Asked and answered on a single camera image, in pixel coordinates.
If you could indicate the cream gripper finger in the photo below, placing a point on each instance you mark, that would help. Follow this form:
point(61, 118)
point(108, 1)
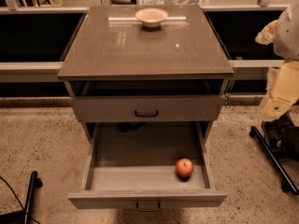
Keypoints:
point(266, 36)

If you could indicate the red apple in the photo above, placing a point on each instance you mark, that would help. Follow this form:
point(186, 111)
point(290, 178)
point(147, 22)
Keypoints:
point(184, 167)

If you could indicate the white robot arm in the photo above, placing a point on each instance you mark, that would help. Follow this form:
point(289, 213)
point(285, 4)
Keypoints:
point(282, 89)

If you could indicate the closed top drawer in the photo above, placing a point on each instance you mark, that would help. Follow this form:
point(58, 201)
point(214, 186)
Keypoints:
point(142, 108)

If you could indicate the grey drawer cabinet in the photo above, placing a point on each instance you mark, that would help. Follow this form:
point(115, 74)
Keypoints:
point(114, 54)

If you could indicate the open middle drawer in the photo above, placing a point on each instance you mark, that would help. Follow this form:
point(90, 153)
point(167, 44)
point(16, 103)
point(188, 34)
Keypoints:
point(137, 169)

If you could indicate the grey metal railing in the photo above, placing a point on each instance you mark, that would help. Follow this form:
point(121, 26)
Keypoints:
point(47, 71)

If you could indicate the white bowl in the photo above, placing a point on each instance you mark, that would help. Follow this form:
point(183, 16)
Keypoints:
point(151, 17)

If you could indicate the black base leg right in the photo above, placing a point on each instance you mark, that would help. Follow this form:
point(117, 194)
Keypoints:
point(287, 184)

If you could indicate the black base leg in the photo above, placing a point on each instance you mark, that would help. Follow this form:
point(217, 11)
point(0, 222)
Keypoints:
point(24, 215)
point(287, 184)

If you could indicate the black base leg left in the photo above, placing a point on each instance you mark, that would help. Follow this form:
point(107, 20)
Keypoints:
point(24, 215)

